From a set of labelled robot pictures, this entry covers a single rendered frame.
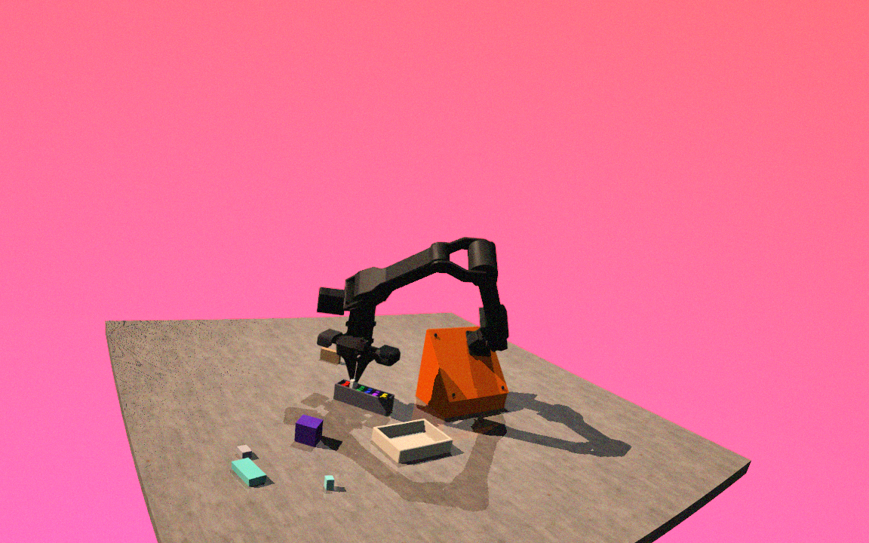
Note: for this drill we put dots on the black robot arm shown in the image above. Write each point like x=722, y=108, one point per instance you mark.
x=365, y=290

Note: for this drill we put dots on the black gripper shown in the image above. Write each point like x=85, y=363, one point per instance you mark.
x=386, y=355

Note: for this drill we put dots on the purple cube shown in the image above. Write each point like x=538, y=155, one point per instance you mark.
x=308, y=430

